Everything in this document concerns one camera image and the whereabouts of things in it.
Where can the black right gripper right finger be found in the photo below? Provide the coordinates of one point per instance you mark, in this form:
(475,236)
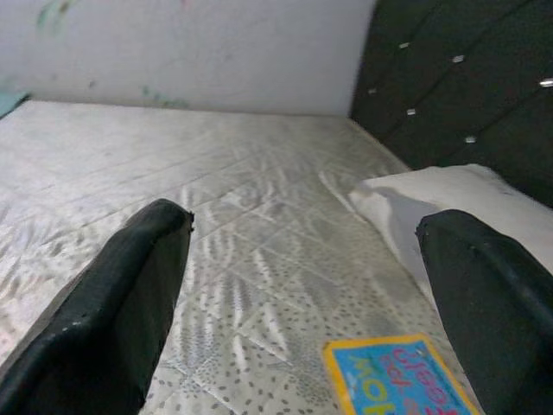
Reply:
(497,320)

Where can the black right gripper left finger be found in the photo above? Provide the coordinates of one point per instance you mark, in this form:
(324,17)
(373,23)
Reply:
(103,328)

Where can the yellow edged colourful book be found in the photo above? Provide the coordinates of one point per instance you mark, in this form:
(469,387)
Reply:
(389,376)

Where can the white pillow with green tree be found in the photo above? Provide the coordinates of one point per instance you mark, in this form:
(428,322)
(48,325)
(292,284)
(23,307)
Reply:
(453,186)

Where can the grey quilted mattress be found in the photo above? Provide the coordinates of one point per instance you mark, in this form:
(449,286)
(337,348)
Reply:
(237,194)

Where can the black tufted headboard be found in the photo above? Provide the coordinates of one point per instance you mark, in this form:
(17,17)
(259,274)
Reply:
(453,78)

